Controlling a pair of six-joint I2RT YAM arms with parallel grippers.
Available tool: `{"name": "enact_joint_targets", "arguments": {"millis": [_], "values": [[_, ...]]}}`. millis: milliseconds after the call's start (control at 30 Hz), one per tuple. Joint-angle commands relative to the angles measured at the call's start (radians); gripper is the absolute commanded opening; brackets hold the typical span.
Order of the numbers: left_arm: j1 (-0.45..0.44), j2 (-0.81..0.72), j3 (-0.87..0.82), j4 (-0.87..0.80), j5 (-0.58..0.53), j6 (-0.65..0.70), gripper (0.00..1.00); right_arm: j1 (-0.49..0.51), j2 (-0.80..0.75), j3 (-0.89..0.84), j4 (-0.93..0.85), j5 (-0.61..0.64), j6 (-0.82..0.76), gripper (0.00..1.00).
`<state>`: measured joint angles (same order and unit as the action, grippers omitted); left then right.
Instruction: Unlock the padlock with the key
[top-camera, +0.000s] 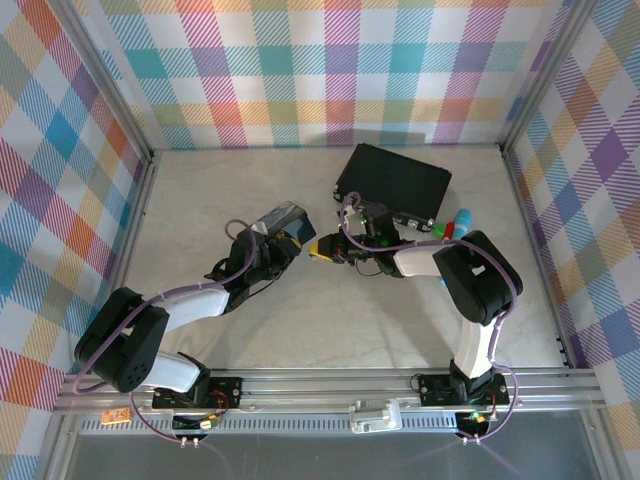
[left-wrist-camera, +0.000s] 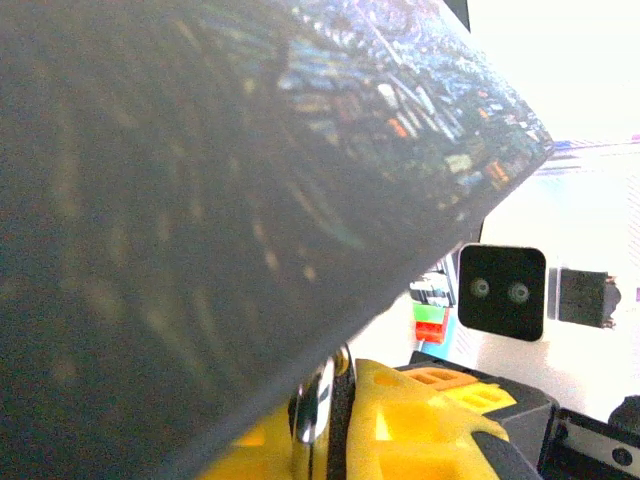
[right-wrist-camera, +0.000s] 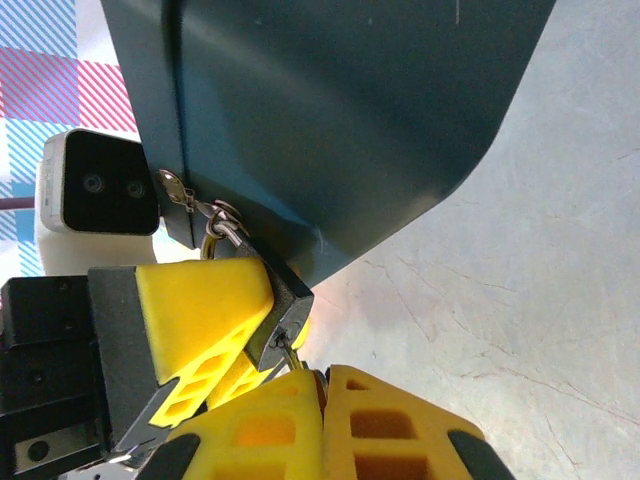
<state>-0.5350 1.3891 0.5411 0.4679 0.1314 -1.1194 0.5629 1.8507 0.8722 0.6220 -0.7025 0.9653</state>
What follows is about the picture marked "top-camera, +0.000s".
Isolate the black ribbed aluminium case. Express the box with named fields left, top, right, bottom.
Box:
left=331, top=143, right=453, bottom=233

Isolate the blue toy microphone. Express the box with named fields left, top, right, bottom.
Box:
left=452, top=208, right=474, bottom=240

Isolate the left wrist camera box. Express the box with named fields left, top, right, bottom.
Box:
left=230, top=235, right=261, bottom=274

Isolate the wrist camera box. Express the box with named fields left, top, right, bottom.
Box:
left=230, top=235, right=261, bottom=274
left=359, top=201, right=401, bottom=246

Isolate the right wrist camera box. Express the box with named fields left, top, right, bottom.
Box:
left=359, top=201, right=401, bottom=246

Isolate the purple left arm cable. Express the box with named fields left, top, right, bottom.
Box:
left=73, top=218, right=262, bottom=445

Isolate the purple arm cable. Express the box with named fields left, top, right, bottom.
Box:
left=73, top=218, right=262, bottom=445
left=338, top=190, right=525, bottom=445

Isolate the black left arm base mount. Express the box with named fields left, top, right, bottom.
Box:
left=151, top=375, right=245, bottom=414

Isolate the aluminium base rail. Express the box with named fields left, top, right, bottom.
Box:
left=52, top=368, right=607, bottom=417

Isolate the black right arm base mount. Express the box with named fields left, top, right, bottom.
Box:
left=416, top=372, right=512, bottom=409

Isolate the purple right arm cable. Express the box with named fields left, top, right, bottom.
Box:
left=338, top=190, right=525, bottom=445

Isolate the silver metal bracket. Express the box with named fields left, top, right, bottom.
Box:
left=347, top=397, right=403, bottom=435

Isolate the aluminium frame post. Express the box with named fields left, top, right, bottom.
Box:
left=62, top=0, right=157, bottom=164

